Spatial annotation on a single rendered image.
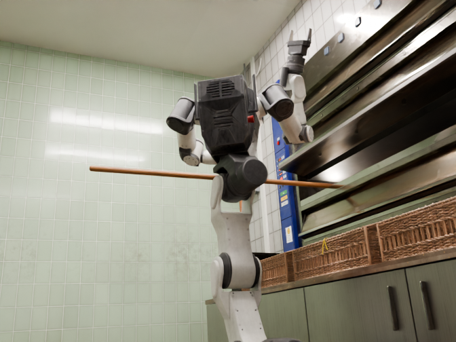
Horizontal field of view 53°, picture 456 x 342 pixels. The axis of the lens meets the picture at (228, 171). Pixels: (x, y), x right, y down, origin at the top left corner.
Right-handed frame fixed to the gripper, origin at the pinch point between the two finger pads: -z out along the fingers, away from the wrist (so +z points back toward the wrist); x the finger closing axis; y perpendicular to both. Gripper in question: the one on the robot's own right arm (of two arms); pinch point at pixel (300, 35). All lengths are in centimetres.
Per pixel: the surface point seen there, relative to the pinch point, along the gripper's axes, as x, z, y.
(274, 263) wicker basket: 1, 114, 9
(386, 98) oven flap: -36, 25, 27
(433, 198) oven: -63, 68, 33
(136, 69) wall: 202, 0, 48
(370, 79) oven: -13, 10, 53
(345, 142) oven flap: -2, 45, 57
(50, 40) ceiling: 223, -6, -20
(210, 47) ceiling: 147, -24, 78
